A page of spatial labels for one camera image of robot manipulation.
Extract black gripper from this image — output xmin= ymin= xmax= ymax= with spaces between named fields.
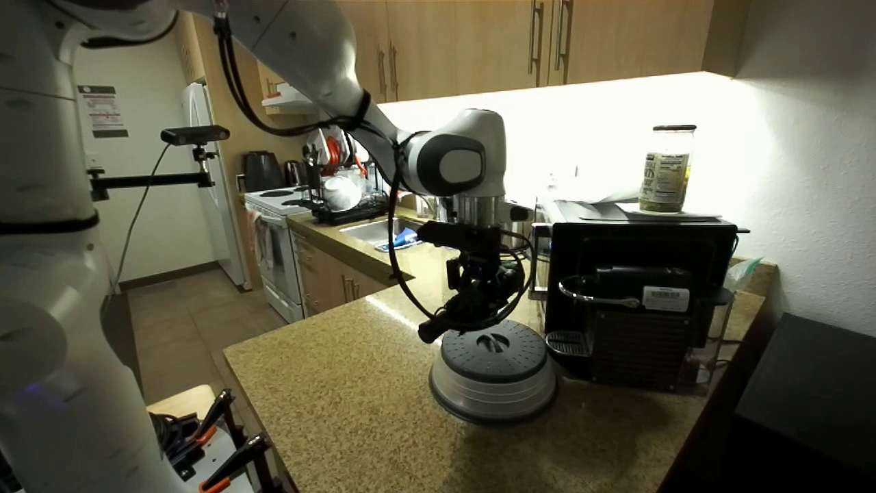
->
xmin=442 ymin=241 xmax=526 ymax=331

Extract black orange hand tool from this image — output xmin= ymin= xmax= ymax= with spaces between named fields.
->
xmin=170 ymin=389 xmax=234 ymax=472
xmin=196 ymin=434 xmax=273 ymax=493

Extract blue cloth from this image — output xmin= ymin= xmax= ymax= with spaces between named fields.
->
xmin=381 ymin=226 xmax=423 ymax=253

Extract black side furniture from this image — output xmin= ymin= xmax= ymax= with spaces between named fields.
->
xmin=728 ymin=313 xmax=876 ymax=493

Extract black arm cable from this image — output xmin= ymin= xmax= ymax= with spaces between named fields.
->
xmin=212 ymin=12 xmax=530 ymax=324

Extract black coffee machine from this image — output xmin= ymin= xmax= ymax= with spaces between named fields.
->
xmin=545 ymin=264 xmax=737 ymax=394

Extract red white plastic bag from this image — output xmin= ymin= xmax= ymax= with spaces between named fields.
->
xmin=303 ymin=127 xmax=385 ymax=217

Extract glass jar with label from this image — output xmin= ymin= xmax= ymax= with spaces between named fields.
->
xmin=638 ymin=124 xmax=697 ymax=215

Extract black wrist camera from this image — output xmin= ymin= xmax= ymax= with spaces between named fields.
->
xmin=415 ymin=220 xmax=537 ymax=253

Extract paper notice sheet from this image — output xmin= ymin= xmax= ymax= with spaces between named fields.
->
xmin=77 ymin=83 xmax=130 ymax=142

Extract black flat pan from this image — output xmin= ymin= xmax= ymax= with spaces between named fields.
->
xmin=310 ymin=193 xmax=394 ymax=228

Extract grey round microwave cover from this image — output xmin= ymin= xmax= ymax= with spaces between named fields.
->
xmin=426 ymin=319 xmax=560 ymax=428

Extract black camera on stand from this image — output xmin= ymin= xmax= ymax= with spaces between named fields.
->
xmin=87 ymin=124 xmax=233 ymax=204

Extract wooden upper cabinets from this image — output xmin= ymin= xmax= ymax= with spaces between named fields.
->
xmin=323 ymin=0 xmax=720 ymax=105

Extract white kitchen stove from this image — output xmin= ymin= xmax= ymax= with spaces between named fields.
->
xmin=240 ymin=187 xmax=311 ymax=326

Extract black silver microwave oven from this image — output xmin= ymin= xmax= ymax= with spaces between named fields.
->
xmin=530 ymin=198 xmax=742 ymax=319

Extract wooden lower cabinet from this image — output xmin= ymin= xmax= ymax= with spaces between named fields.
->
xmin=286 ymin=228 xmax=394 ymax=322

